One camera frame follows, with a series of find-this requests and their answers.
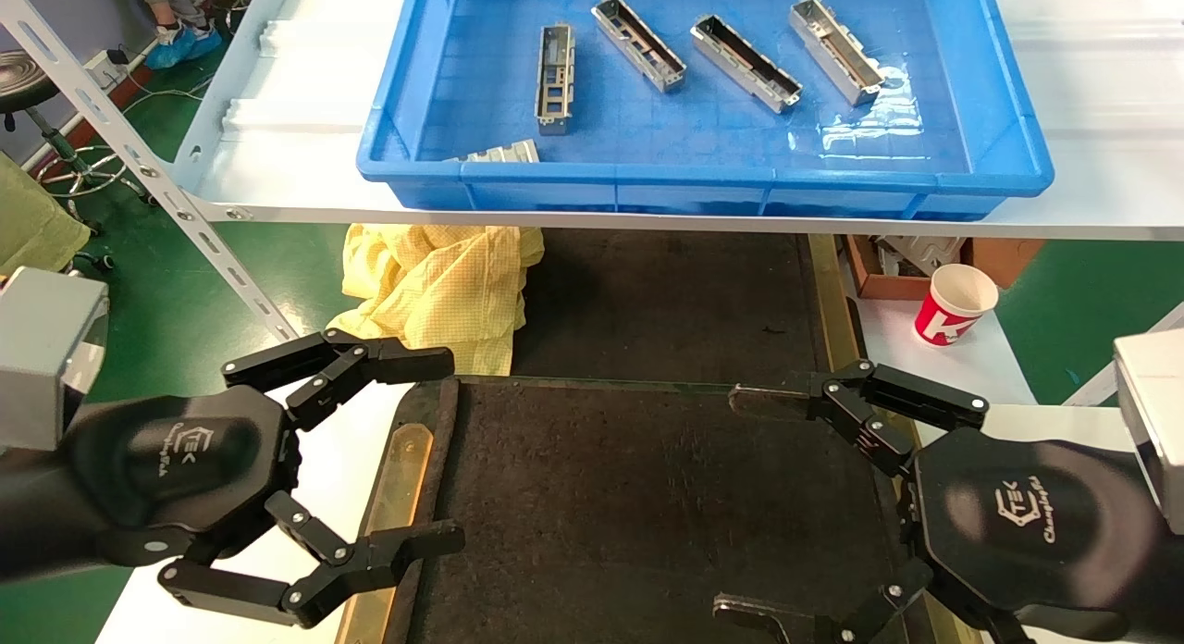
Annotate grey metal housing part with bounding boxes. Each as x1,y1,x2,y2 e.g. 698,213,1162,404
591,0,688,94
788,0,886,107
535,23,576,136
690,14,803,115
453,139,541,164

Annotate blue shoe cover foot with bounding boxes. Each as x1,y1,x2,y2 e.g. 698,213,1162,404
143,24,224,69

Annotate red white paper cup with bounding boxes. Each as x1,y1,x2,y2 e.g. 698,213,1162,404
914,263,1000,348

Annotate white metal shelf board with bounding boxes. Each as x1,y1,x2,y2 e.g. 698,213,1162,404
171,0,1184,242

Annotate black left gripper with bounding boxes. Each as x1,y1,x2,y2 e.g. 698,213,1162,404
0,328,465,628

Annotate green cloth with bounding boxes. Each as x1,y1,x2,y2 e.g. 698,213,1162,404
0,154,92,277

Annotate white slanted frame bar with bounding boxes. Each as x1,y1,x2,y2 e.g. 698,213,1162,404
1062,302,1184,406

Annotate grey metal parts pile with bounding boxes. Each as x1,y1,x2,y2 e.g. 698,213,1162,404
877,236,968,277

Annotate black stool chrome base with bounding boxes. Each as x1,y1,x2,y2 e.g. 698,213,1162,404
0,50,154,233

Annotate black felt container brass strips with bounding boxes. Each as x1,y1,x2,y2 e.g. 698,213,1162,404
335,376,981,644
512,228,868,390

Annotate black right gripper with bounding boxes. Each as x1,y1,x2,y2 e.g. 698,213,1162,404
712,359,1184,644

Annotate white power strip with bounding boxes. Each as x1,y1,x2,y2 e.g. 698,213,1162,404
85,44,140,82

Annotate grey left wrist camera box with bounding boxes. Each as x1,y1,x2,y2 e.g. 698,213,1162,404
0,267,109,452

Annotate brown cardboard box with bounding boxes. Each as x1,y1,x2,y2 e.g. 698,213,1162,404
844,235,1048,301

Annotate yellow crumpled cloth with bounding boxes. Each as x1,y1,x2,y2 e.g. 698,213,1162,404
328,223,545,377

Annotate blue plastic tray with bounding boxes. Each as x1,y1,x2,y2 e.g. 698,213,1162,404
356,0,1055,221

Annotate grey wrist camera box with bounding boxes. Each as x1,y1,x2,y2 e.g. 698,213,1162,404
1115,328,1184,534
0,267,109,452

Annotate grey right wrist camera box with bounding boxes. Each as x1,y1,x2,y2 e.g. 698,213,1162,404
1115,328,1184,534

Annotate white perforated shelf post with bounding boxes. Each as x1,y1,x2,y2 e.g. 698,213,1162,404
0,0,299,341

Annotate clear plastic film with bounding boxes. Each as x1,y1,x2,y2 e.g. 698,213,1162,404
819,63,926,161

